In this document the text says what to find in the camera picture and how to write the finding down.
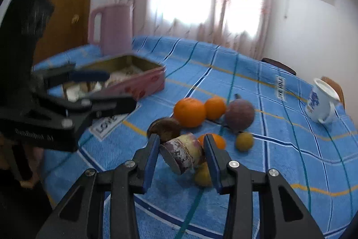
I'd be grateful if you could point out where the small green fruit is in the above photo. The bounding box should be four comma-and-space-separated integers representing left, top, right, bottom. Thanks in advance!
235, 132, 254, 152

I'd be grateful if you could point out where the dark mangosteen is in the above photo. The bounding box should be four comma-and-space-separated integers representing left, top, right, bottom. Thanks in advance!
147, 117, 182, 144

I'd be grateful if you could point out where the green-yellow round fruit front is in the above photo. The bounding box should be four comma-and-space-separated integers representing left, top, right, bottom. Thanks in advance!
194, 162, 212, 187

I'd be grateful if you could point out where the large orange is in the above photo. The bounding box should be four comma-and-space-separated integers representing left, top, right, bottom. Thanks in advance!
174, 98, 206, 128

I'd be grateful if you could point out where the printed paper leaflet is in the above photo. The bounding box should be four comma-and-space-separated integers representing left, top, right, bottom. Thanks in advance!
62, 65, 144, 102

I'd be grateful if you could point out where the pink metal tin box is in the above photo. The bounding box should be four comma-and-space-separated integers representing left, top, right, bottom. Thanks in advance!
62, 55, 166, 102

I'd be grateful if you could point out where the blue plaid tablecloth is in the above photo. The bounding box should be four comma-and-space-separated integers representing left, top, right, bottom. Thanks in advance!
33, 35, 358, 239

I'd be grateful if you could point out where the pink plastic pitcher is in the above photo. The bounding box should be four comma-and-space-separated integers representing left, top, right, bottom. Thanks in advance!
88, 3, 133, 56

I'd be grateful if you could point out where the white blue floral mug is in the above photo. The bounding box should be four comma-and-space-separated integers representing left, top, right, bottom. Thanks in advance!
305, 78, 340, 124

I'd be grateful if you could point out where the small orange behind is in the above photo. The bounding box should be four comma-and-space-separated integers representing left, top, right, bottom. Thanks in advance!
205, 97, 226, 121

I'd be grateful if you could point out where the dark round stool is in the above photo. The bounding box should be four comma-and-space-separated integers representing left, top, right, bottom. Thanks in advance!
261, 58, 296, 75

